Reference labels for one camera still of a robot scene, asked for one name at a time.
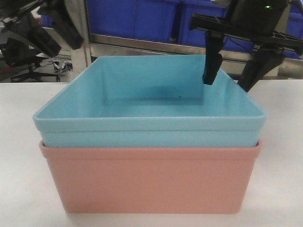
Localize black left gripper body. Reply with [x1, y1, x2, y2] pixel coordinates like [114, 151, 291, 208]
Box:
[0, 0, 64, 67]

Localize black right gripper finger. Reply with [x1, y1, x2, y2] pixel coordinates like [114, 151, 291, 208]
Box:
[237, 47, 285, 92]
[203, 33, 223, 85]

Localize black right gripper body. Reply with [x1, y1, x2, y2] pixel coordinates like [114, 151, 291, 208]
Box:
[189, 0, 303, 49]

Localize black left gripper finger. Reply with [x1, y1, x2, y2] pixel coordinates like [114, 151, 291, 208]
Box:
[27, 25, 61, 57]
[40, 0, 84, 50]

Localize light blue plastic box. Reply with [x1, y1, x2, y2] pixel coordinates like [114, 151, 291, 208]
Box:
[33, 54, 266, 147]

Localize pink plastic box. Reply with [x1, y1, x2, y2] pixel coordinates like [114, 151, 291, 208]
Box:
[39, 142, 261, 214]

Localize stainless steel shelf rack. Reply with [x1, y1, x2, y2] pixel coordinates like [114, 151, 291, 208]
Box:
[44, 0, 303, 80]

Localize black office chair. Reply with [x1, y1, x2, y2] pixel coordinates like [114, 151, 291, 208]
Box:
[0, 44, 61, 83]

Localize blue bin far left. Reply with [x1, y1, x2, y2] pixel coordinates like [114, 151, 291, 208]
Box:
[41, 15, 59, 29]

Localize blue storage bin right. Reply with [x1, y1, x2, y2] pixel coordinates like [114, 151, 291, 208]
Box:
[178, 0, 263, 53]

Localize blue storage bin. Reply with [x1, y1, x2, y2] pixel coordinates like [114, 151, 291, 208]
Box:
[87, 0, 181, 43]
[178, 0, 263, 53]

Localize blue bin far right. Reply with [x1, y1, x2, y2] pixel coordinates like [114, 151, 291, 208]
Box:
[274, 4, 303, 60]

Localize blue storage bin left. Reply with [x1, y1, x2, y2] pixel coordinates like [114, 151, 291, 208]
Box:
[87, 0, 181, 43]

